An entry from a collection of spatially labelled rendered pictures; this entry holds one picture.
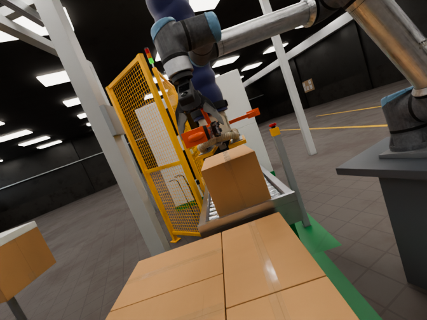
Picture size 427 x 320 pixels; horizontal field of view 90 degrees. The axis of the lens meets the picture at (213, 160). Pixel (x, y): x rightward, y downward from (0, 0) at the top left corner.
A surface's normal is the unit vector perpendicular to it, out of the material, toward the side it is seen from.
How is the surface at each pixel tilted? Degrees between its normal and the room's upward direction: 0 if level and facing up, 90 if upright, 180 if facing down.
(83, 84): 90
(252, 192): 90
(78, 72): 90
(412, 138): 66
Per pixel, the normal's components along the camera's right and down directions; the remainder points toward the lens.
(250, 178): -0.01, 0.15
